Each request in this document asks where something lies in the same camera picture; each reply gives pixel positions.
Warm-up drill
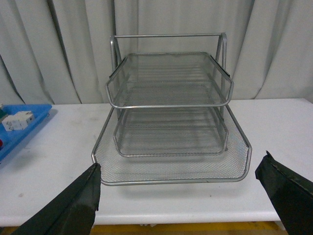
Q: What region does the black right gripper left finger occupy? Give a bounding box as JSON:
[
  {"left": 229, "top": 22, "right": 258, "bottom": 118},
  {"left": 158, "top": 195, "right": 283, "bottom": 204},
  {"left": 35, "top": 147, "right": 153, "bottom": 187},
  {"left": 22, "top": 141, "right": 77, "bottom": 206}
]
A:
[{"left": 13, "top": 163, "right": 101, "bottom": 235}]

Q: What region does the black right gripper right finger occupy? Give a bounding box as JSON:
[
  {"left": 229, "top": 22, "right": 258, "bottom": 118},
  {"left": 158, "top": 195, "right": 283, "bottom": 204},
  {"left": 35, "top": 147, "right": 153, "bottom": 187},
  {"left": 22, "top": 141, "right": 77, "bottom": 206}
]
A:
[{"left": 255, "top": 152, "right": 313, "bottom": 235}]

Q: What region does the silver mesh tray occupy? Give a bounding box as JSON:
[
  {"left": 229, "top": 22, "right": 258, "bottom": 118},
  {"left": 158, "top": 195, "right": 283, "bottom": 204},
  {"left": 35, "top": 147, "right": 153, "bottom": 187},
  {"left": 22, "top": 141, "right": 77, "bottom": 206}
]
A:
[
  {"left": 106, "top": 52, "right": 234, "bottom": 109},
  {"left": 92, "top": 106, "right": 252, "bottom": 186},
  {"left": 113, "top": 123, "right": 229, "bottom": 157}
]

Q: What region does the blue plastic tray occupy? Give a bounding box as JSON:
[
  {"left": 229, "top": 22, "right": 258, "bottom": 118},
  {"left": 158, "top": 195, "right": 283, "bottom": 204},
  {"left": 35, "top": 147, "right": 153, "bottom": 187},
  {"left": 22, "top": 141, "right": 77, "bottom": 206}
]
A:
[{"left": 0, "top": 104, "right": 52, "bottom": 161}]

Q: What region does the silver mesh bottom tray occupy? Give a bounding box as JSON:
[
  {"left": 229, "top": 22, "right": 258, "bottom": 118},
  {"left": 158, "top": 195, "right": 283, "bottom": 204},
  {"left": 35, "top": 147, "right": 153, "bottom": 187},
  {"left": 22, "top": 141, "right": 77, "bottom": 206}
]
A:
[{"left": 113, "top": 123, "right": 229, "bottom": 157}]

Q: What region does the white circuit breaker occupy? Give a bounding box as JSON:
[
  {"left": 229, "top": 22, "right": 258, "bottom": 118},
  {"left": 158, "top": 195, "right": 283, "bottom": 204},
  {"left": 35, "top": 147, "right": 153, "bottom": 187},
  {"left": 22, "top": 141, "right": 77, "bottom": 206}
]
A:
[{"left": 2, "top": 111, "right": 35, "bottom": 132}]

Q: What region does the silver mesh top tray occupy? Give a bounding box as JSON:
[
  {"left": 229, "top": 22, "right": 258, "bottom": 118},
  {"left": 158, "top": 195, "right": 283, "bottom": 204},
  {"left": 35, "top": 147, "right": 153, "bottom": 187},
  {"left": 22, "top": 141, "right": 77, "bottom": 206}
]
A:
[{"left": 106, "top": 52, "right": 234, "bottom": 109}]

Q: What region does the white curtain backdrop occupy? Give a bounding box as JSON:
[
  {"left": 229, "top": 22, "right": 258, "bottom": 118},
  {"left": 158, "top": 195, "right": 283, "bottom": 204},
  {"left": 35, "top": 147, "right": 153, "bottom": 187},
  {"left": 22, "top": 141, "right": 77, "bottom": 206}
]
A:
[{"left": 0, "top": 0, "right": 313, "bottom": 104}]

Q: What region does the green knife switch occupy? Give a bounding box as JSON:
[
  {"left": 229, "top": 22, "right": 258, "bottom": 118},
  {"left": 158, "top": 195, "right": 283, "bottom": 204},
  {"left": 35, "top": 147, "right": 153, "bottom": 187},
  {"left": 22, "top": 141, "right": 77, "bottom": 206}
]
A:
[{"left": 0, "top": 104, "right": 8, "bottom": 122}]

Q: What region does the silver metal rack frame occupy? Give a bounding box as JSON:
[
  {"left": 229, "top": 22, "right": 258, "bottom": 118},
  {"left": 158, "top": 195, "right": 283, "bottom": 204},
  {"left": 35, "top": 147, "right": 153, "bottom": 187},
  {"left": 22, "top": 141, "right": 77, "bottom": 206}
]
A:
[{"left": 109, "top": 32, "right": 230, "bottom": 151}]

